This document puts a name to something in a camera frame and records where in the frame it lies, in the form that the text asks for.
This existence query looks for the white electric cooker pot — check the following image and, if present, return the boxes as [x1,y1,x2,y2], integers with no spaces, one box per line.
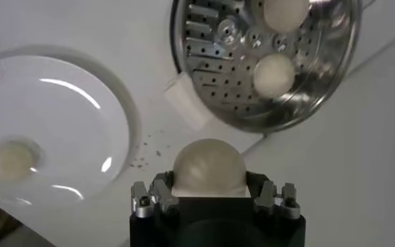
[163,70,215,132]

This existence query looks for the stainless steel steamer basket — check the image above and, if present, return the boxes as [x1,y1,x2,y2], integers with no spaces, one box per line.
[169,0,364,134]

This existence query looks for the white round plate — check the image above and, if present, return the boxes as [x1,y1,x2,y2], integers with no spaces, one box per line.
[0,55,131,207]

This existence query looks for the white steamed baozi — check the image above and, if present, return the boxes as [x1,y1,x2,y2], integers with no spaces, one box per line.
[0,139,39,184]
[252,52,296,99]
[171,138,251,198]
[262,0,311,34]

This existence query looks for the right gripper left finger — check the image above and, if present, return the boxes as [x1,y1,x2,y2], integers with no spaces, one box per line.
[131,170,180,219]

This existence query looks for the scattered dark crumbs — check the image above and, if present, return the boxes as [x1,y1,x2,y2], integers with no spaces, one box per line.
[129,129,173,170]

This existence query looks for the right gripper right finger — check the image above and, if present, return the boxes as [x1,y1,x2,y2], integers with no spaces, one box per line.
[246,170,301,219]

